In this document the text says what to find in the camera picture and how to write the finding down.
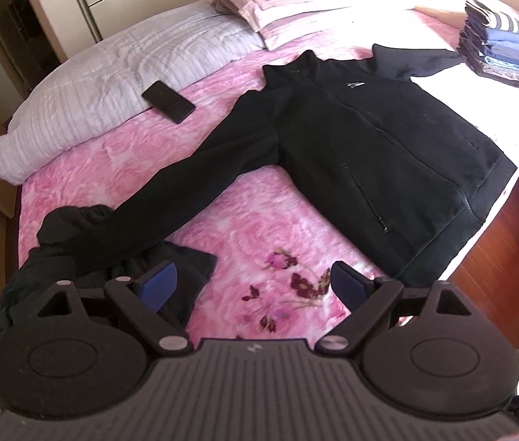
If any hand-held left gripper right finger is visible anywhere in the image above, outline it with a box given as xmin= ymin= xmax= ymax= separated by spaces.
xmin=317 ymin=261 xmax=478 ymax=354

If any dark teal garment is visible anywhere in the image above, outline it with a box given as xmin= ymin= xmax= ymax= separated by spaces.
xmin=0 ymin=203 xmax=218 ymax=345

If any black phone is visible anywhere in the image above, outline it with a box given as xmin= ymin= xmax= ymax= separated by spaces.
xmin=141 ymin=80 xmax=196 ymax=125

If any white striped quilt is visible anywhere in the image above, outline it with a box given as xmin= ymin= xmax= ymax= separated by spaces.
xmin=0 ymin=0 xmax=267 ymax=184

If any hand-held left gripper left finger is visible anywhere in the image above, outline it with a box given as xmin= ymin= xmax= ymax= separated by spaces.
xmin=36 ymin=259 xmax=193 ymax=354

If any pink floral blanket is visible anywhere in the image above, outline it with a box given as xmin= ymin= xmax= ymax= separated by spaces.
xmin=14 ymin=7 xmax=519 ymax=368

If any black zip jacket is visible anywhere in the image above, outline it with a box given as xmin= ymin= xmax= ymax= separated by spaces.
xmin=76 ymin=43 xmax=518 ymax=288

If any stack of folded clothes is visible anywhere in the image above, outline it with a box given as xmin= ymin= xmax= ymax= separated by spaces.
xmin=457 ymin=0 xmax=519 ymax=92

